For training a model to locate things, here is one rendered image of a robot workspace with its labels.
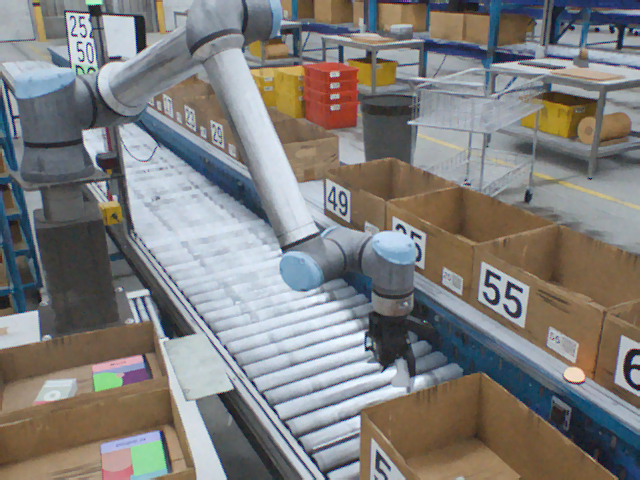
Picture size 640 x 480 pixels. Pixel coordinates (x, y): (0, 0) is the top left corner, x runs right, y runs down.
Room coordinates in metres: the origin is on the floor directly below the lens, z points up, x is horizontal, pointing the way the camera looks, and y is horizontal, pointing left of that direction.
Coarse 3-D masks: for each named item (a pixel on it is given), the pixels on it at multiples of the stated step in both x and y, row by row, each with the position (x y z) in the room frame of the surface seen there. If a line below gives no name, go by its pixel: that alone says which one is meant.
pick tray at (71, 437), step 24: (72, 408) 1.18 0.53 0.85; (96, 408) 1.19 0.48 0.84; (120, 408) 1.21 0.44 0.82; (144, 408) 1.23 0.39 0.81; (168, 408) 1.24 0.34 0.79; (0, 432) 1.12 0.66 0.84; (24, 432) 1.14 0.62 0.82; (48, 432) 1.16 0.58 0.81; (72, 432) 1.17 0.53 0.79; (96, 432) 1.19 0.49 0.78; (120, 432) 1.20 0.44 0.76; (144, 432) 1.21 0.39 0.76; (168, 432) 1.20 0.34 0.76; (0, 456) 1.12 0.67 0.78; (24, 456) 1.14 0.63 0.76; (48, 456) 1.14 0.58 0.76; (72, 456) 1.14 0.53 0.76; (96, 456) 1.13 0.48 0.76; (192, 456) 1.02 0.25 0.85
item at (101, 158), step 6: (96, 156) 2.37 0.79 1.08; (102, 156) 2.33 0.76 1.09; (108, 156) 2.33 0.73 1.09; (114, 156) 2.33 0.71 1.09; (96, 162) 2.37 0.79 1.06; (102, 162) 2.30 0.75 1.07; (108, 162) 2.31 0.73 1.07; (114, 162) 2.32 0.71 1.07; (102, 168) 2.31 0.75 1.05; (108, 168) 2.31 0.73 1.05; (114, 168) 2.32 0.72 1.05
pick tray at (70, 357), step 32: (0, 352) 1.42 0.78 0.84; (32, 352) 1.45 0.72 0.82; (64, 352) 1.47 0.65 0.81; (96, 352) 1.50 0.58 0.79; (128, 352) 1.53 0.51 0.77; (160, 352) 1.41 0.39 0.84; (0, 384) 1.37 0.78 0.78; (32, 384) 1.41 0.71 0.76; (128, 384) 1.26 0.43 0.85; (160, 384) 1.28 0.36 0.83; (0, 416) 1.17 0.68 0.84; (32, 416) 1.19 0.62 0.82
